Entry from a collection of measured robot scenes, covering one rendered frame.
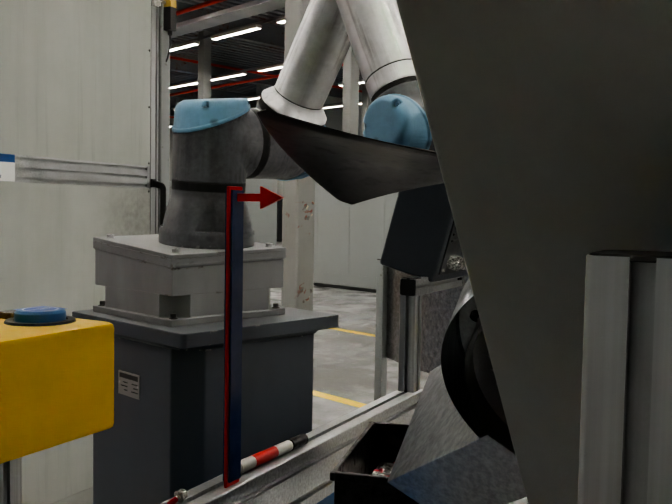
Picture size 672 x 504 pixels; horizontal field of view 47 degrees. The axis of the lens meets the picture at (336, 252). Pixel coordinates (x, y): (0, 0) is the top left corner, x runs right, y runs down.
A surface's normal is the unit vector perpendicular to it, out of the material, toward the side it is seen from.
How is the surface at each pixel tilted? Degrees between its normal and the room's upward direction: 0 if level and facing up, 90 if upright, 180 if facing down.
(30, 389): 90
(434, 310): 90
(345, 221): 90
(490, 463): 130
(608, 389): 90
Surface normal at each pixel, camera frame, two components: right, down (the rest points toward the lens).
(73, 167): 0.88, 0.04
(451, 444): -0.81, -0.58
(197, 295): 0.73, 0.05
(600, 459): -0.48, 0.04
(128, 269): -0.69, 0.03
